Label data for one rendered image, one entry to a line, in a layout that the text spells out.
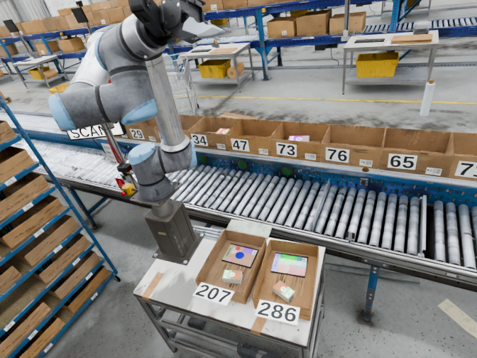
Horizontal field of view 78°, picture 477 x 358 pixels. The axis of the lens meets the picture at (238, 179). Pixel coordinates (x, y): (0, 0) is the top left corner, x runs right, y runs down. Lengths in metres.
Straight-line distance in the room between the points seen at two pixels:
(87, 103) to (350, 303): 2.23
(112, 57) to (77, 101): 0.13
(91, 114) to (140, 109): 0.11
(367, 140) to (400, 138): 0.22
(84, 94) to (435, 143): 2.17
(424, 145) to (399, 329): 1.28
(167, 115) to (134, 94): 0.67
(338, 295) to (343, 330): 0.27
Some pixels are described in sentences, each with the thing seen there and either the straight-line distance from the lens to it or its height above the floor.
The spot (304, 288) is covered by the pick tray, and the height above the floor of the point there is 0.76.
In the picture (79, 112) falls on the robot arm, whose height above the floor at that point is 1.95.
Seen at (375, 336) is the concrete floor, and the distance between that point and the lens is 2.45.
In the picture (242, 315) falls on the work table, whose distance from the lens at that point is 1.64.
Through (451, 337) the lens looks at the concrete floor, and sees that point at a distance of 2.58.
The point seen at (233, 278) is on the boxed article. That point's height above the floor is 0.80.
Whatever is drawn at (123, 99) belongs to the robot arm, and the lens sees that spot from 0.76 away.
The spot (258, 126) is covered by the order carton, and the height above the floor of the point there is 0.99.
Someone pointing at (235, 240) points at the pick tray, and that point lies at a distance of 1.91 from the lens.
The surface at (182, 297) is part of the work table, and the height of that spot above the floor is 0.75.
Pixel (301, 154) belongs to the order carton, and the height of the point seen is 0.94.
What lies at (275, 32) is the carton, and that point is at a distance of 6.70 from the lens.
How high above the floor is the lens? 2.17
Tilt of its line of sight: 36 degrees down
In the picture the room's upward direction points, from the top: 12 degrees counter-clockwise
